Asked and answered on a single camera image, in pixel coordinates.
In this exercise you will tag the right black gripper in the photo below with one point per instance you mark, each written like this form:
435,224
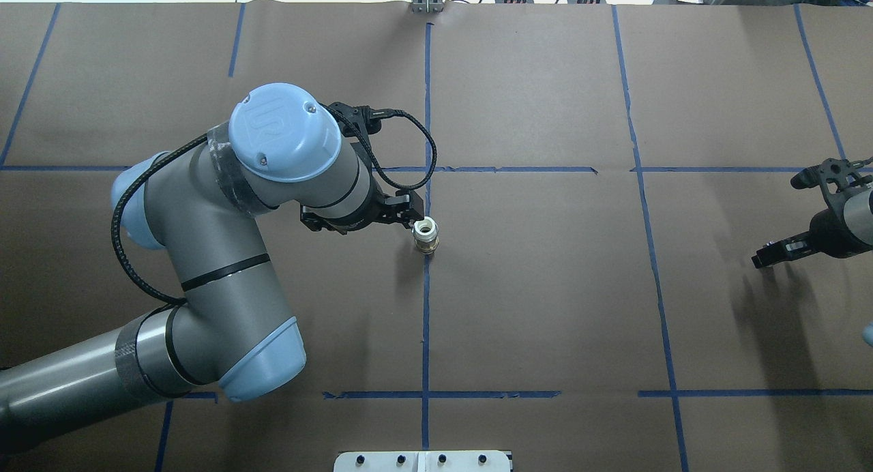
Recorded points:
826,229

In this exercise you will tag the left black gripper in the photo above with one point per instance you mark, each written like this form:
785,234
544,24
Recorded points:
393,211

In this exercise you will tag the white PPR pipe fitting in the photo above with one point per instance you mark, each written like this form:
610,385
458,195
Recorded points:
426,235

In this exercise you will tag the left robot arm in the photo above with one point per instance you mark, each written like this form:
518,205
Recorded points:
184,230

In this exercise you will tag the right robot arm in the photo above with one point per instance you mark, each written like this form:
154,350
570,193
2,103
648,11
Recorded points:
857,217

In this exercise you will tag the white pedestal column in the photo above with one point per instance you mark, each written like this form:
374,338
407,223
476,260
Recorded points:
425,460

